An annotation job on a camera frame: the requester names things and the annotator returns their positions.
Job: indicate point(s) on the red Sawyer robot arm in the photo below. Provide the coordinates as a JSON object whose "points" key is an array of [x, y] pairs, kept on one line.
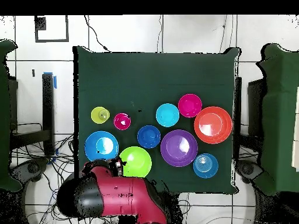
{"points": [[121, 196]]}

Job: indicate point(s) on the green bowl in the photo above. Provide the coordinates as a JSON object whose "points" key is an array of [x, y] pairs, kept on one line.
{"points": [[137, 163]]}

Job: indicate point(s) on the large blue bowl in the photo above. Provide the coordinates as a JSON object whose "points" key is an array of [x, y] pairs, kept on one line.
{"points": [[91, 147]]}

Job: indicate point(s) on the small dark blue bowl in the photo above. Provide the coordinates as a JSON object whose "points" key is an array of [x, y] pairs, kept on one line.
{"points": [[148, 136]]}

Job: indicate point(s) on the pink cup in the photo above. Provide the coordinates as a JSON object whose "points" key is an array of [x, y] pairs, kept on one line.
{"points": [[118, 124]]}

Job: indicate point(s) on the purple bowl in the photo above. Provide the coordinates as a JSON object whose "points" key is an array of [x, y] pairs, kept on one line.
{"points": [[172, 149]]}

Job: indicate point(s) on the yellow cup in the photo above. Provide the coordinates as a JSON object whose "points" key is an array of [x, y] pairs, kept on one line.
{"points": [[95, 115]]}

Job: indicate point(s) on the small cyan bowl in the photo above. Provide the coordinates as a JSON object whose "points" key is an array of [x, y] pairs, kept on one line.
{"points": [[167, 115]]}

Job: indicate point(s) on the grey round floor base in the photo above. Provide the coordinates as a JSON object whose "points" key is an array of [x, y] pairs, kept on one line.
{"points": [[32, 168], [248, 169]]}

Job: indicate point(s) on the translucent blue bowl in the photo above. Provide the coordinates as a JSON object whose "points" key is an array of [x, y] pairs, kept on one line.
{"points": [[205, 165]]}

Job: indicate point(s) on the pink bowl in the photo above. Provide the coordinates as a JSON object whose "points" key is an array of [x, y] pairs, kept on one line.
{"points": [[190, 105]]}

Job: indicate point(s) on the dark green table cloth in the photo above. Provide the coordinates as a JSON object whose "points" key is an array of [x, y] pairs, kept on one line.
{"points": [[151, 79]]}

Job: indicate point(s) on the orange bowl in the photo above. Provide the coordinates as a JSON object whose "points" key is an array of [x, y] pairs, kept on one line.
{"points": [[213, 125]]}

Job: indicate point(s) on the blue tape strip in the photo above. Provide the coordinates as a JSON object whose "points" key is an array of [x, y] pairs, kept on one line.
{"points": [[55, 82]]}

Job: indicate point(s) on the black equipment box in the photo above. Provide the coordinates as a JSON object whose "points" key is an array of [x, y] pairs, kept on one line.
{"points": [[255, 107], [13, 105]]}

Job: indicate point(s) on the green-covered side table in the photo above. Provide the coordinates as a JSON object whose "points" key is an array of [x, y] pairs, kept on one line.
{"points": [[4, 116], [280, 116]]}

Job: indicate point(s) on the white sheet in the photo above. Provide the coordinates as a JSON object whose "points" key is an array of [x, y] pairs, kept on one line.
{"points": [[296, 140]]}

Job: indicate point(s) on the black metal frame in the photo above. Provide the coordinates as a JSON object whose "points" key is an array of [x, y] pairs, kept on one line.
{"points": [[237, 116], [48, 112]]}

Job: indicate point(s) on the black square floor frame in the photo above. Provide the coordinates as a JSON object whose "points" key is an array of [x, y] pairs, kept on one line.
{"points": [[40, 23]]}

